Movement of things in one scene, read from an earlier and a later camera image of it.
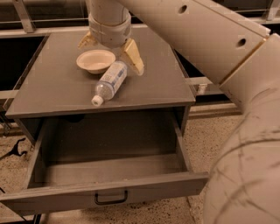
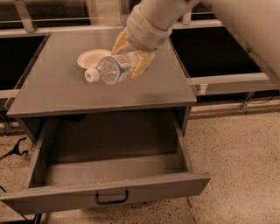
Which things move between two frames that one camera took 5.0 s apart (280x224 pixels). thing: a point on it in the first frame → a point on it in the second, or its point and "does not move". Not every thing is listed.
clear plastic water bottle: [109, 82] → [111, 69]
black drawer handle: [107, 203] does not move
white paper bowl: [95, 61] does not move
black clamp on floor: [15, 150] does not move
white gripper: [110, 34] → [144, 32]
